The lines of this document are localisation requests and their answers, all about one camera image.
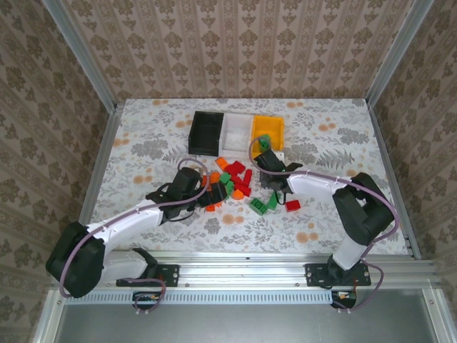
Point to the green lego brick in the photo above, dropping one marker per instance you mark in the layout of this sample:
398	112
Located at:
264	140
230	186
225	177
273	202
258	206

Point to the red lego brick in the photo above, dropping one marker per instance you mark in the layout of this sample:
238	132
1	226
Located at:
241	184
236	166
232	174
246	193
292	206
247	175

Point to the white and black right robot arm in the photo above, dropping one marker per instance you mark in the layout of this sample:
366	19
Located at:
360	214

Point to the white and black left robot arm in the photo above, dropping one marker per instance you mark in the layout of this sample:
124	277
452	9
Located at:
125	225

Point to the orange lego brick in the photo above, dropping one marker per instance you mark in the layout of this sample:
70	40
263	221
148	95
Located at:
221	163
204	180
211	208
236	194
214	177

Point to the yellow plastic container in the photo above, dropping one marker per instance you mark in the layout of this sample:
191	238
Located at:
266	125

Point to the white plastic container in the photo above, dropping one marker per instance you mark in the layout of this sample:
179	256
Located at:
235	135

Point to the black plastic container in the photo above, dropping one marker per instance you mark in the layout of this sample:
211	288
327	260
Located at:
205	134

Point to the floral patterned tablecloth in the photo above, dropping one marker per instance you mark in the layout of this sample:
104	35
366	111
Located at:
321	221

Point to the black connector board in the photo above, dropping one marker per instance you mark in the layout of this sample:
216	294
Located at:
146	298
344	298

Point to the grey metal panel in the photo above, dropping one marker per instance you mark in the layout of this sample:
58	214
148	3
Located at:
250	325

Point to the aluminium table side rail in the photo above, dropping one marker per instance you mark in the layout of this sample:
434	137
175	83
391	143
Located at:
103	157
382	143

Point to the aluminium frame post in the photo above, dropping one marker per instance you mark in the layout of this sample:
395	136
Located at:
84	53
398	53

